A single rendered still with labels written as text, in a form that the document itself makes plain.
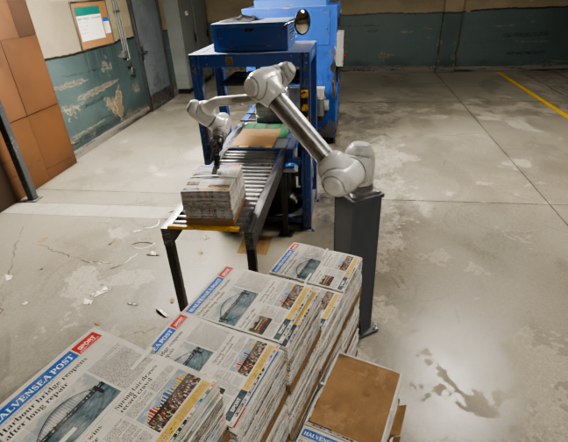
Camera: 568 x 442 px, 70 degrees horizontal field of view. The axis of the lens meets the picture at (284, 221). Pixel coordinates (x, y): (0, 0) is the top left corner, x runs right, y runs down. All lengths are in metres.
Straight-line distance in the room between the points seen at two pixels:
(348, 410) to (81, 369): 1.02
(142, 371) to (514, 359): 2.34
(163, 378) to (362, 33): 10.19
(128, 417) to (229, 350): 0.44
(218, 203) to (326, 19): 3.70
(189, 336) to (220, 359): 0.14
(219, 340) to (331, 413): 0.59
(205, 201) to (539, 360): 2.17
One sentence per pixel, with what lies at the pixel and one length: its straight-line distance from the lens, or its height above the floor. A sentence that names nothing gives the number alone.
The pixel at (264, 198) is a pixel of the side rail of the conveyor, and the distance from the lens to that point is 2.64.
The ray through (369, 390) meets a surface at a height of 0.60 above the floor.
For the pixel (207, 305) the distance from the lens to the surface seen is 1.43.
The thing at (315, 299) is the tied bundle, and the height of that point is 1.06.
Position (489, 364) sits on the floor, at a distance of 2.83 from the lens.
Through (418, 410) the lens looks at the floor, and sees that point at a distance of 2.50.
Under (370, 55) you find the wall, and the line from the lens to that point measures 10.81.
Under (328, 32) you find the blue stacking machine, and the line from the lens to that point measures 5.58.
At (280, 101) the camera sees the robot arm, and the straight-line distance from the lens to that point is 2.05.
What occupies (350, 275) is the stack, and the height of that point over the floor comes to 0.83.
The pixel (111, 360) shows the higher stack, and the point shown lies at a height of 1.29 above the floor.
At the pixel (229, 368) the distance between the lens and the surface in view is 1.23.
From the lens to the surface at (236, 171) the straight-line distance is 2.48.
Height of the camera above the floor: 2.00
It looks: 30 degrees down
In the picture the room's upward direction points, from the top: 3 degrees counter-clockwise
